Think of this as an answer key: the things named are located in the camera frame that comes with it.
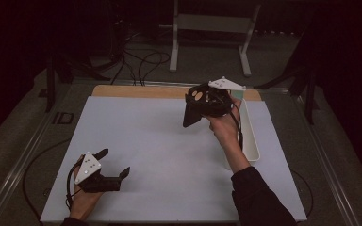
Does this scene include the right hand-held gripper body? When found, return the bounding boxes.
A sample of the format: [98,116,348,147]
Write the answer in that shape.
[201,75,247,119]

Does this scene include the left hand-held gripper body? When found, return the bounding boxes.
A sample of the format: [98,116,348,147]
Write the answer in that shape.
[74,152,123,194]

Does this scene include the iridescent translucent phone case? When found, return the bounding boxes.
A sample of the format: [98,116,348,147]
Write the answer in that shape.
[231,89,246,101]

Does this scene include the black phone case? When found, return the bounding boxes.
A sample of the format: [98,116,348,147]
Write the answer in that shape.
[182,82,213,128]

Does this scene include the white rectangular container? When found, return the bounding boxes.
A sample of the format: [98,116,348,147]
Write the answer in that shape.
[224,89,261,171]

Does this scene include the person's left hand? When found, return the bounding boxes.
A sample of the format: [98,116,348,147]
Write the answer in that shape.
[68,183,106,221]

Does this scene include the person's right hand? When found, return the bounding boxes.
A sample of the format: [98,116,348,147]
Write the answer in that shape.
[205,94,243,150]

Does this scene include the white metal stand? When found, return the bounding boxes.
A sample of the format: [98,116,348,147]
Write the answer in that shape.
[159,0,262,78]

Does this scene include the black tripod stand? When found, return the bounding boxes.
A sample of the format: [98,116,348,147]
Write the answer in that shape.
[254,60,321,126]
[37,51,111,113]

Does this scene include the left hand-held gripper cable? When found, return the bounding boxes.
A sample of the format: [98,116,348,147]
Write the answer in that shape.
[64,159,87,211]

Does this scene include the hand-held gripper cable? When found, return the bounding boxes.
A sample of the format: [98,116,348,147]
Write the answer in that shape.
[228,102,245,153]
[64,159,87,211]

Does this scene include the right hand-held gripper cable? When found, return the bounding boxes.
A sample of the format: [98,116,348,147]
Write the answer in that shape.
[228,102,245,153]

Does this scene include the small black floor frame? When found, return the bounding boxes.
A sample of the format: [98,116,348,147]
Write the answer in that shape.
[52,111,75,126]

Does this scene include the thin black floor cable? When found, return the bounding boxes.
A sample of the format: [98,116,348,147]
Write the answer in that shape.
[290,169,315,218]
[22,137,72,221]

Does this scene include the black floor cables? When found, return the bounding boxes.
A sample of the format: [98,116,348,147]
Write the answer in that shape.
[108,29,172,87]

